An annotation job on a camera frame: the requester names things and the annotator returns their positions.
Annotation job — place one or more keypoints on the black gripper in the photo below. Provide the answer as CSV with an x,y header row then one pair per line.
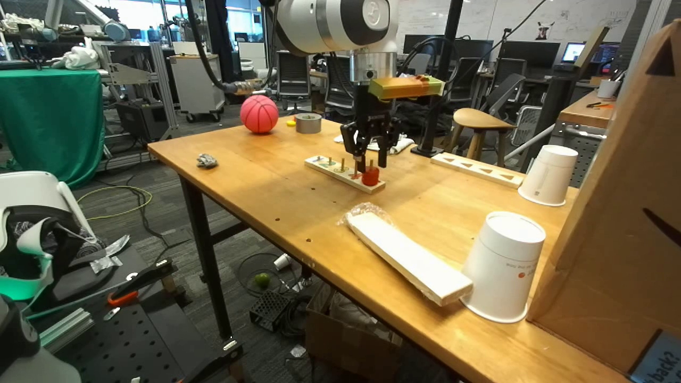
x,y
370,120

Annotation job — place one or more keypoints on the wooden stool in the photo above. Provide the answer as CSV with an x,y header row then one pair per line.
x,y
480,123

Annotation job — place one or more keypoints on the crumpled foil ball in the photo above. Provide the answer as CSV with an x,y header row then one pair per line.
x,y
206,161

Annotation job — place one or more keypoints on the black camera stand pole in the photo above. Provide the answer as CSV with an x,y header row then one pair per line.
x,y
427,145

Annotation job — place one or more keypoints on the green cloth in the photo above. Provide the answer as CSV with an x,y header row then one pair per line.
x,y
54,120

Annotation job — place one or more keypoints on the long wooden peg board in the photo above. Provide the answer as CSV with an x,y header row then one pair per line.
x,y
480,169

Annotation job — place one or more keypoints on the white wooden plank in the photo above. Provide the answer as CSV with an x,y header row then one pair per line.
x,y
429,273

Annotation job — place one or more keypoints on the white paper cup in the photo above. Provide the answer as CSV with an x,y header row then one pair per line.
x,y
500,266
549,175

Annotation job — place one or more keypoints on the yellow green wrist camera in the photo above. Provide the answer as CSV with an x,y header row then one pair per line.
x,y
418,86

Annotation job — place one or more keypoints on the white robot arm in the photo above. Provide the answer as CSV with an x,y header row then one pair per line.
x,y
365,30

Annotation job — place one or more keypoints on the pink basketball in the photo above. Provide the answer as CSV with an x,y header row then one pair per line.
x,y
259,114

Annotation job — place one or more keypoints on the wooden peg rack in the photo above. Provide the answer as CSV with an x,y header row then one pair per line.
x,y
336,169

